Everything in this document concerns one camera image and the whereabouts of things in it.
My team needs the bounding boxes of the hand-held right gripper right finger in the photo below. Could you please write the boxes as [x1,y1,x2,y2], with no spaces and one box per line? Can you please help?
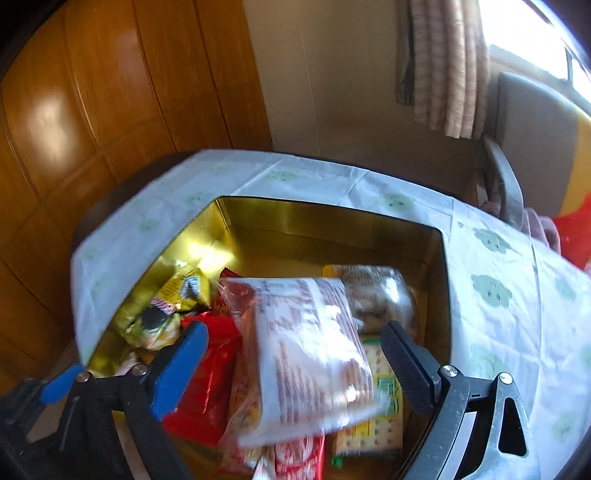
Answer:
[380,320,530,480]

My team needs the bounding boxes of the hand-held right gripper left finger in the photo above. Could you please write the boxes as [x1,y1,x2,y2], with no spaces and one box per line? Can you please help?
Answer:
[58,320,209,480]

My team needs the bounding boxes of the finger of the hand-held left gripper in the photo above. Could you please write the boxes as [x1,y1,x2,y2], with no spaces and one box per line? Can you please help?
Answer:
[28,364,86,407]

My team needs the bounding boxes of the bright red zigzag-edged packet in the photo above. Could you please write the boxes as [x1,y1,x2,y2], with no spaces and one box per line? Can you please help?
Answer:
[164,314,243,446]

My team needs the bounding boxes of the yellow seaweed snack packet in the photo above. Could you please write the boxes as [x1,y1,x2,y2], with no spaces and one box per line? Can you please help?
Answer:
[117,302,184,352]

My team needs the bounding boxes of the green-edged cracker packet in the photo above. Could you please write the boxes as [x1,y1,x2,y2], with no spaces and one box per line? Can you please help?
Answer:
[331,335,405,470]

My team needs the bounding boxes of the orange-edged clear pastry packet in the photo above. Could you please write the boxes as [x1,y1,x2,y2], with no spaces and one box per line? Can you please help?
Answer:
[322,264,419,334]

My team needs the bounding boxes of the yellow black snack packet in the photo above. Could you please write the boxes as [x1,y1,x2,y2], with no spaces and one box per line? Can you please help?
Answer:
[150,265,216,315]

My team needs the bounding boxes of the clear bread packet red print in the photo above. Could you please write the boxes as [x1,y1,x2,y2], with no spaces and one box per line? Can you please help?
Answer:
[217,276,391,448]

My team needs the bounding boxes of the puffed rice bar packet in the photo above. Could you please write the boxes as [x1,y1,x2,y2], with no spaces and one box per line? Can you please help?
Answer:
[252,434,327,480]

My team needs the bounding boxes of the gold-lined brown tin box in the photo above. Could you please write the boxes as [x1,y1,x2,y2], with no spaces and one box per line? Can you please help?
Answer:
[88,196,453,480]

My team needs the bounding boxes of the cloud print tablecloth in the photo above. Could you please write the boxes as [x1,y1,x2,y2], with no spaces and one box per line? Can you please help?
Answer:
[69,148,591,480]

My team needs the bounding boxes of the pink cloth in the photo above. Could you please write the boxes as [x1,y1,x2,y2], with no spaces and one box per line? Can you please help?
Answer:
[522,208,562,256]

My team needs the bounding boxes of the red plastic bag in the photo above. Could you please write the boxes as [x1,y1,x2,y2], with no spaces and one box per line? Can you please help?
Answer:
[551,193,591,271]

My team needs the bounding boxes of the grey yellow blue sofa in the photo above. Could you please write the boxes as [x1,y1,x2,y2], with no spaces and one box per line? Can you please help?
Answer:
[475,71,591,232]

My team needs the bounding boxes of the wooden wardrobe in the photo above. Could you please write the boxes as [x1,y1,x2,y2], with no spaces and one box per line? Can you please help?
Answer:
[0,0,273,398]

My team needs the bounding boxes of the beige patterned curtain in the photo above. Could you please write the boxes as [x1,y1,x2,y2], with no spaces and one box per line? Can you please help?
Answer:
[394,0,491,139]

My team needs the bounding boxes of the window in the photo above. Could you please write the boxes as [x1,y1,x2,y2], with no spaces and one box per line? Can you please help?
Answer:
[478,0,591,89]

